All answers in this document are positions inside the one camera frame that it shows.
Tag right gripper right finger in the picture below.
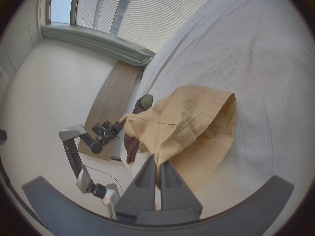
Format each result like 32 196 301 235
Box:
160 160 204 218

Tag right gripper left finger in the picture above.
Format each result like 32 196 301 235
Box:
114 155 158 223

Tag tan drawstring shorts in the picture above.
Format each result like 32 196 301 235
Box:
119 85 237 194

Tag bed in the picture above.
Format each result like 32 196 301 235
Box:
77 0 315 227

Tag brown garment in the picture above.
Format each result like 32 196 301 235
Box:
124 107 146 165

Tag green garment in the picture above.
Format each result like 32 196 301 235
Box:
140 95 154 110

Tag grey-green curtain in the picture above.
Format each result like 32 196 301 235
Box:
41 25 156 67

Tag window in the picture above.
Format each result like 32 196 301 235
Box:
47 0 227 56

